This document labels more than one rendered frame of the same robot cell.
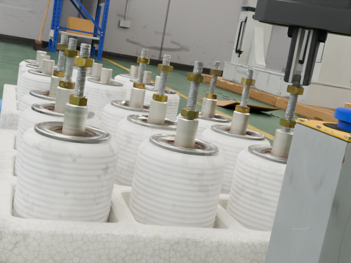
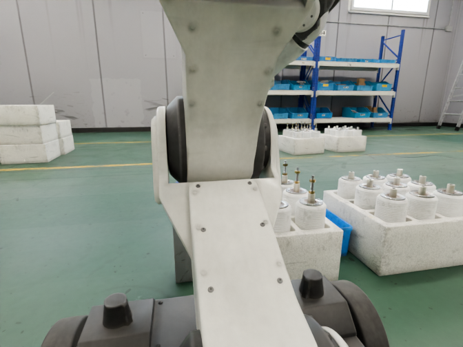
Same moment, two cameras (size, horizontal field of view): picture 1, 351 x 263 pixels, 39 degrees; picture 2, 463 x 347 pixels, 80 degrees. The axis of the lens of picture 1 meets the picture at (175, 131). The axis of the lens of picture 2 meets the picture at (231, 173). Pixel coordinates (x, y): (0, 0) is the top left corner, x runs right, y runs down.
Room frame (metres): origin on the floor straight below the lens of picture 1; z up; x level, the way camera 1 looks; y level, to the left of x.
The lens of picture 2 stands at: (0.65, -0.92, 0.56)
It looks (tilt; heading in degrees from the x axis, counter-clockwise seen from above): 14 degrees down; 99
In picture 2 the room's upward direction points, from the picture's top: straight up
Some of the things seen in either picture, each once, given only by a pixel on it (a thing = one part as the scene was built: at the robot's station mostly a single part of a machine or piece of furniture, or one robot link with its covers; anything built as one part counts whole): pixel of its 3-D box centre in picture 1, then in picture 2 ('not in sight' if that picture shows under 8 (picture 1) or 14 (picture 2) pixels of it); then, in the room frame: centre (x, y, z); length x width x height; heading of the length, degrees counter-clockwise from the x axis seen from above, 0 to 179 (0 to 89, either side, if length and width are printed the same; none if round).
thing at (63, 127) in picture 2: not in sight; (47, 129); (-1.90, 1.91, 0.27); 0.39 x 0.39 x 0.18; 22
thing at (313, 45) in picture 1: (314, 58); not in sight; (0.55, -0.14, 0.37); 0.03 x 0.02 x 0.06; 160
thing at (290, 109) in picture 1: (291, 107); not in sight; (0.56, -0.12, 0.31); 0.01 x 0.01 x 0.08
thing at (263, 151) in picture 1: (280, 156); not in sight; (0.56, -0.12, 0.25); 0.08 x 0.08 x 0.01
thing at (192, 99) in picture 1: (192, 97); not in sight; (0.52, -0.01, 0.30); 0.01 x 0.01 x 0.08
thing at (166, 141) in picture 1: (184, 145); not in sight; (0.52, -0.01, 0.25); 0.08 x 0.08 x 0.01
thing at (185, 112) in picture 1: (189, 113); not in sight; (0.52, -0.01, 0.29); 0.02 x 0.02 x 0.01; 72
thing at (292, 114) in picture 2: not in sight; (295, 112); (1.06, 5.00, 0.36); 0.50 x 0.38 x 0.21; 111
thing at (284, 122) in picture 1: (287, 122); not in sight; (0.56, -0.12, 0.29); 0.02 x 0.02 x 0.01; 57
